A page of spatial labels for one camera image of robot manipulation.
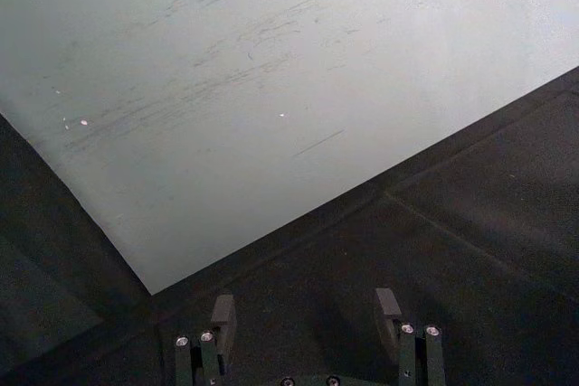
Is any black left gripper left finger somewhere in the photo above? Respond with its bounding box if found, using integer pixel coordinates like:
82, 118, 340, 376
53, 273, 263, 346
174, 293, 238, 386

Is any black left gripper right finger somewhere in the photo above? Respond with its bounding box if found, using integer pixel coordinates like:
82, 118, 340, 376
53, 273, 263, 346
374, 287, 446, 386

